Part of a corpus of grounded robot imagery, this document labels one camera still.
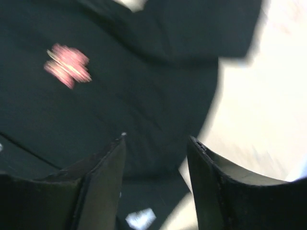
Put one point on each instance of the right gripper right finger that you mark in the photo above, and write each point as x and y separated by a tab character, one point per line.
230	197

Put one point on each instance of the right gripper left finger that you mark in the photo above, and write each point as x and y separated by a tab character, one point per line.
83	196

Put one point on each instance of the black button shirt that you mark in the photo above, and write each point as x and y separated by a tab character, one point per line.
154	76

